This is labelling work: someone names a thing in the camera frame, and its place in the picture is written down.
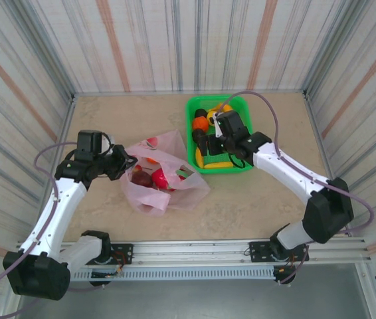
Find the small fake peach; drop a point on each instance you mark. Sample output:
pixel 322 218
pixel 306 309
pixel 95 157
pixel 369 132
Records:
pixel 138 168

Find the small orange fake fruit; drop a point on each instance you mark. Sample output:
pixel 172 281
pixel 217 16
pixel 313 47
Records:
pixel 151 161

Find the fake watermelon slice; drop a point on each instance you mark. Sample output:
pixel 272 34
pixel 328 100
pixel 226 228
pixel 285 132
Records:
pixel 183 173

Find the pink plastic bag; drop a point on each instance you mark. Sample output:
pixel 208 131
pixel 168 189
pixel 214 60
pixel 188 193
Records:
pixel 181 199

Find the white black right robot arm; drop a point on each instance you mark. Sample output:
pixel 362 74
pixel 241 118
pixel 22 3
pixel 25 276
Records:
pixel 287 172

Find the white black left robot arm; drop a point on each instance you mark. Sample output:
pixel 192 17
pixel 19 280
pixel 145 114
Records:
pixel 58 206

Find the orange fake tangerine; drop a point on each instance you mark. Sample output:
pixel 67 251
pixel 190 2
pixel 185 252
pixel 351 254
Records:
pixel 200 123

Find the yellow fake lemon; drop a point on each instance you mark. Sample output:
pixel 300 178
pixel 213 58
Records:
pixel 212 118

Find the black fake plum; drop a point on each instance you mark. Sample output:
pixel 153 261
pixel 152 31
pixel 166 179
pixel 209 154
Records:
pixel 200 113

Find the green plastic basket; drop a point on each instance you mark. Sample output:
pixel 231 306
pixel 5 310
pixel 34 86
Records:
pixel 244 106

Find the grey metal panel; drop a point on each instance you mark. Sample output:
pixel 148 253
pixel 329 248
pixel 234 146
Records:
pixel 191 299

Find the aluminium frame bar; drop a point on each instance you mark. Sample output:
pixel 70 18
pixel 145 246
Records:
pixel 71 106
pixel 319 139

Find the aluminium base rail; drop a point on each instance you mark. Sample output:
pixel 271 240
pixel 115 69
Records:
pixel 191 252

